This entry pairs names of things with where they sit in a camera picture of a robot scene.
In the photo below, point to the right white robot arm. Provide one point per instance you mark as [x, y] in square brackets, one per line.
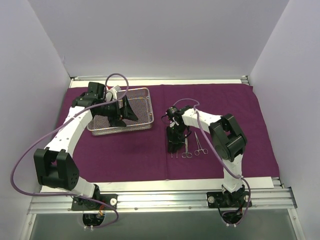
[223, 134]

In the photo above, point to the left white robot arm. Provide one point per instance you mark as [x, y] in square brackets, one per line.
[54, 164]

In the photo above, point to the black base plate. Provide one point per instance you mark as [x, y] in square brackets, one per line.
[219, 199]
[80, 204]

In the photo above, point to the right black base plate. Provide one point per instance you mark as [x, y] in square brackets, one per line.
[219, 199]

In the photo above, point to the steel scissors top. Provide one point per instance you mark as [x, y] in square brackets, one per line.
[186, 154]

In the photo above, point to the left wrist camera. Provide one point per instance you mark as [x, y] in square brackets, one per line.
[111, 94]

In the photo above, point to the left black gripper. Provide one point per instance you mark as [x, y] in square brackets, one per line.
[122, 108]

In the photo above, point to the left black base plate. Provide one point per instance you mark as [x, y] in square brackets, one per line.
[80, 204]

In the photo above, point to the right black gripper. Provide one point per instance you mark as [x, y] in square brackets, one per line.
[175, 136]

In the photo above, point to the purple cloth wrap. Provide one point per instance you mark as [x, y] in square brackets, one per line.
[142, 155]

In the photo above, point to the wire mesh instrument tray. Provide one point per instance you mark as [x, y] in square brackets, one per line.
[141, 104]

